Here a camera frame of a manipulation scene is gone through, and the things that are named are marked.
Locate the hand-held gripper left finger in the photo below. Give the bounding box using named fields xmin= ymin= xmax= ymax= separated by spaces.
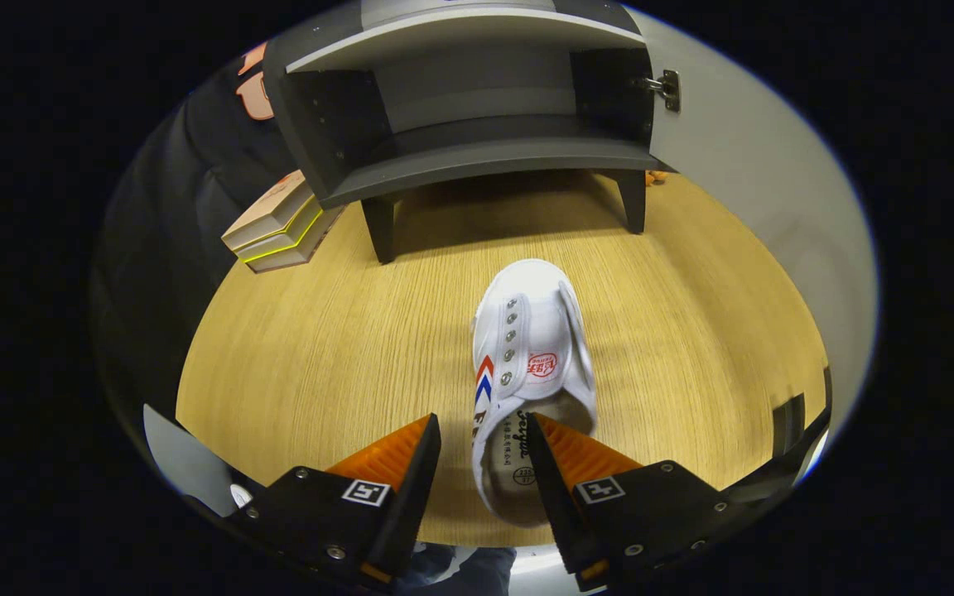
xmin=224 ymin=412 xmax=443 ymax=590

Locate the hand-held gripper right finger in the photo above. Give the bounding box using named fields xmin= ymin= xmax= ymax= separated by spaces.
xmin=525 ymin=411 xmax=764 ymax=593

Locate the white canvas shoe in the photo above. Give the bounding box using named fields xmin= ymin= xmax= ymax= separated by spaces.
xmin=471 ymin=258 xmax=599 ymax=528

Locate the dark grey shoe cabinet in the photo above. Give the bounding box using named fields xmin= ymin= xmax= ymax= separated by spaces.
xmin=262 ymin=0 xmax=677 ymax=266

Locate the metal cabinet hinge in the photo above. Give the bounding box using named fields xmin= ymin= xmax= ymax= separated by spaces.
xmin=633 ymin=70 xmax=682 ymax=113

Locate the person's jeans leg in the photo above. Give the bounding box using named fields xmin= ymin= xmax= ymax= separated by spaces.
xmin=394 ymin=542 xmax=519 ymax=596

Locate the yellow-edged book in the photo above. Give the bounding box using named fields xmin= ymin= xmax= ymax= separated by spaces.
xmin=238 ymin=203 xmax=345 ymax=274

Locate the black backdrop cloth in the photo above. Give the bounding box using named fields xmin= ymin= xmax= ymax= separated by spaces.
xmin=92 ymin=41 xmax=300 ymax=431

